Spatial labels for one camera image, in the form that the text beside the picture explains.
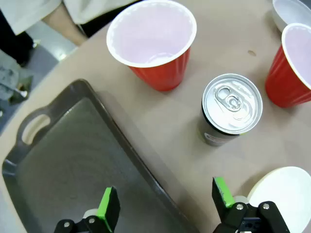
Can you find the person's black trousers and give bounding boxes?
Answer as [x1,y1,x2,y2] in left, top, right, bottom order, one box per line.
[0,9,35,67]

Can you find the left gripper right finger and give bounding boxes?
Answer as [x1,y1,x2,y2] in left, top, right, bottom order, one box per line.
[212,176,291,233]

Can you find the person's bare forearm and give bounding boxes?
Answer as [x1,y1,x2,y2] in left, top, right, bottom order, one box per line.
[41,0,87,47]

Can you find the white bowl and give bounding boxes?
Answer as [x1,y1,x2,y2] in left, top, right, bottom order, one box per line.
[272,0,311,33]
[246,166,311,233]

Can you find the red plastic cup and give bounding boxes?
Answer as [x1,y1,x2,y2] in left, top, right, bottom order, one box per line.
[264,23,311,108]
[106,0,197,92]

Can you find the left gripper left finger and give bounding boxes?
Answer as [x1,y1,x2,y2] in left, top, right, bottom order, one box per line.
[53,186,121,233]

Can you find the dark brown serving tray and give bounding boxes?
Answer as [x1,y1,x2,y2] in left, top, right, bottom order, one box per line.
[1,79,195,233]

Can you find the black drink can silver lid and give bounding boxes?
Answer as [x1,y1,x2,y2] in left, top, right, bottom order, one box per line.
[199,73,263,147]

